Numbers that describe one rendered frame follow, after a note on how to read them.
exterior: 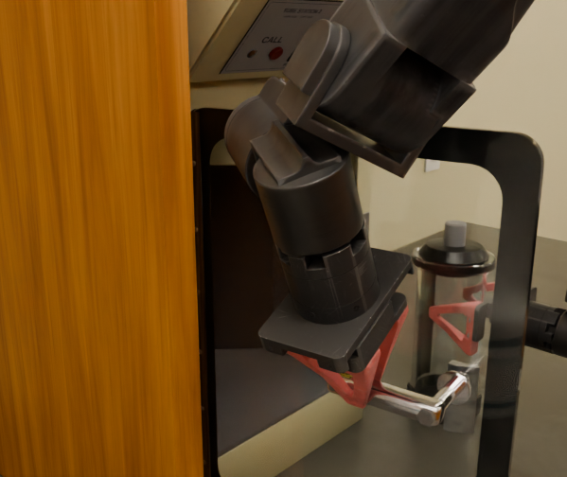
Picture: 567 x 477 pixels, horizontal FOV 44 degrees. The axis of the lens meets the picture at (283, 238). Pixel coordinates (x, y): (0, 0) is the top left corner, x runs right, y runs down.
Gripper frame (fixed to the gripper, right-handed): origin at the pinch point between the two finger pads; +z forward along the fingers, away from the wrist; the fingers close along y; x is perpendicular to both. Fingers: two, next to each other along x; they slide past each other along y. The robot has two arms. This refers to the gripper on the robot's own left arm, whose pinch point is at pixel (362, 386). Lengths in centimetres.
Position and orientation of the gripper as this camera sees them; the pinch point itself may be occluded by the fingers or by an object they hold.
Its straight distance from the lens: 52.9
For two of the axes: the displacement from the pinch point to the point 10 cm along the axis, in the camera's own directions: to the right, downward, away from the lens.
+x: 8.1, 1.6, -5.7
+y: -5.3, 6.0, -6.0
